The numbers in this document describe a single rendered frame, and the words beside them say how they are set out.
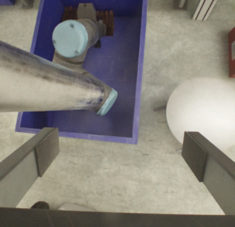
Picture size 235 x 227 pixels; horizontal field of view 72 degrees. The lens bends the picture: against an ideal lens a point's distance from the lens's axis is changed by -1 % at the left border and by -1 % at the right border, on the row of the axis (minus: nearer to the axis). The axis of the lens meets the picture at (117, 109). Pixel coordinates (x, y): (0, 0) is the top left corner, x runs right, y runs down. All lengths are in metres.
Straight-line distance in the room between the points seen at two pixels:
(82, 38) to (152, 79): 0.60
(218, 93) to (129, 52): 0.41
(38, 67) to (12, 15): 1.30
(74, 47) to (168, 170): 0.74
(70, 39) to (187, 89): 0.48
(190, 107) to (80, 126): 0.46
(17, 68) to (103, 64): 0.61
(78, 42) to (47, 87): 0.25
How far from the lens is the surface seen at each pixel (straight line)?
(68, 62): 0.51
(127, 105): 0.71
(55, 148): 0.17
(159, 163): 0.94
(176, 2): 1.25
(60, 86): 0.27
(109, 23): 0.81
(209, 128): 0.72
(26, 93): 0.22
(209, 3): 1.11
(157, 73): 1.00
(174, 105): 0.70
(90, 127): 0.73
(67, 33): 0.49
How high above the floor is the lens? 0.92
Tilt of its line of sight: 78 degrees down
